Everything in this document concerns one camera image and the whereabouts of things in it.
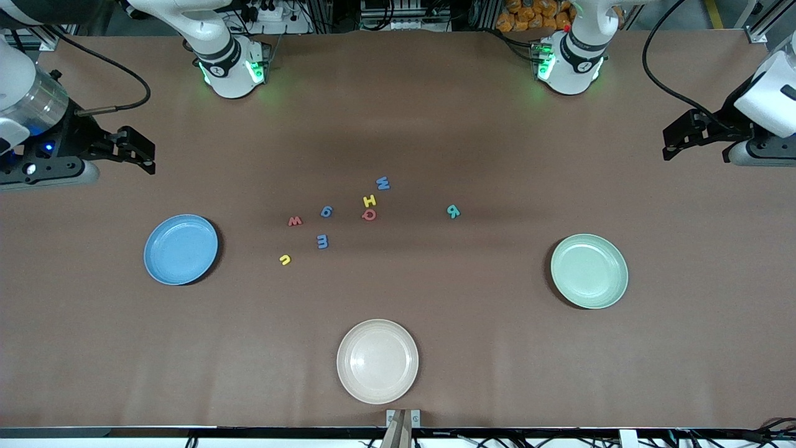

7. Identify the white table edge rail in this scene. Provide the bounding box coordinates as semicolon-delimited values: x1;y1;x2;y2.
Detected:
0;426;796;448

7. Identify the white power strip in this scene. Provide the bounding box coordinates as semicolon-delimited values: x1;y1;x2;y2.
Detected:
246;3;284;22

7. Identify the tan wooden stick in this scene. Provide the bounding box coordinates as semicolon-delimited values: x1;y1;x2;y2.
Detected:
380;411;413;448

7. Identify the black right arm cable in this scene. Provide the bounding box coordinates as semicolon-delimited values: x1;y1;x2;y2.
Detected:
34;22;152;118

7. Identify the dark equipment rack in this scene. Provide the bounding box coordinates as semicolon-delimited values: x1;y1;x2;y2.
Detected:
359;0;453;32

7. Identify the green plate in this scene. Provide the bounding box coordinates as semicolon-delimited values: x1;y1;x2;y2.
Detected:
550;233;629;310

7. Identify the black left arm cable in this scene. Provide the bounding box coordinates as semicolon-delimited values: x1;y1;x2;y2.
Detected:
642;0;744;125

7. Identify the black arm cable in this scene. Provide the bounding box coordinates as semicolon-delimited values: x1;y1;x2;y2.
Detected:
34;22;152;118
642;0;744;125

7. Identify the black base cable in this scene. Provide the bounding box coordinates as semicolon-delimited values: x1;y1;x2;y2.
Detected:
491;28;539;60

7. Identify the black cable bundle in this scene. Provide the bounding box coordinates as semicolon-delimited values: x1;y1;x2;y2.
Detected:
740;417;796;446

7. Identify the metal table edge bracket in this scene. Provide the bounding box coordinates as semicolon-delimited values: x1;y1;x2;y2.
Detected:
386;409;422;430

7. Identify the beige plate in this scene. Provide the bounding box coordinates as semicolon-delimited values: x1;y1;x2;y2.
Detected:
336;319;419;405

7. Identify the blue plate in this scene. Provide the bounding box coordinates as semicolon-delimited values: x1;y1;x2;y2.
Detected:
144;214;220;286

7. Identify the aluminium frame profile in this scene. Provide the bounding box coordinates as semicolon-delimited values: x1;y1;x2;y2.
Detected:
0;25;81;54
734;0;796;44

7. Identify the orange bags pile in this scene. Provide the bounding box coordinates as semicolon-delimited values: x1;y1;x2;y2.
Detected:
496;0;576;33

